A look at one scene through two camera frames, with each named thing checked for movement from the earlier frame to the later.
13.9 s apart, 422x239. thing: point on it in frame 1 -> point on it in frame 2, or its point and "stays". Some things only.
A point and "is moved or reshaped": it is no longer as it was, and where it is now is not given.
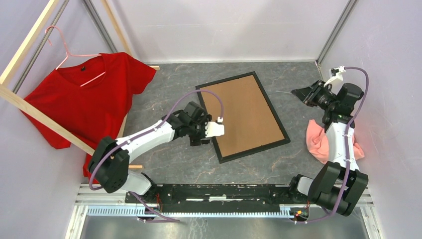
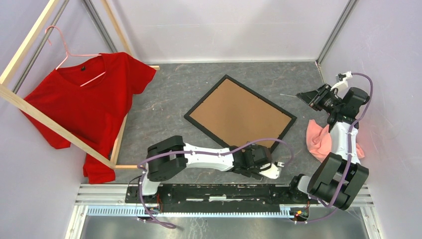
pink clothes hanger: (68, 54) stays
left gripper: (196, 141) -> (254, 173)
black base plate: (260, 193) stays
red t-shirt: (89, 97) stays
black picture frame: (251, 125) is moved or reshaped
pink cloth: (317, 143) stays
